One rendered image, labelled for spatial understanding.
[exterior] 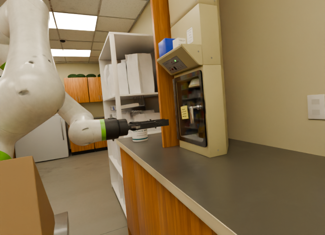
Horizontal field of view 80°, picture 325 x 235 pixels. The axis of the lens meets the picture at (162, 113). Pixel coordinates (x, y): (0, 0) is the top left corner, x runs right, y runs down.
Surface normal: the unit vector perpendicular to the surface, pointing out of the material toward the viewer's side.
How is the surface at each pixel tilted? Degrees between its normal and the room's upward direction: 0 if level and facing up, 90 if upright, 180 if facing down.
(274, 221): 0
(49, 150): 90
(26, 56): 42
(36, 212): 90
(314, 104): 90
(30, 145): 90
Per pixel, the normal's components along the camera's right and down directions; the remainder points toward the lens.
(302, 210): -0.08, -1.00
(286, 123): -0.91, 0.10
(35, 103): 0.51, 0.43
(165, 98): 0.39, 0.01
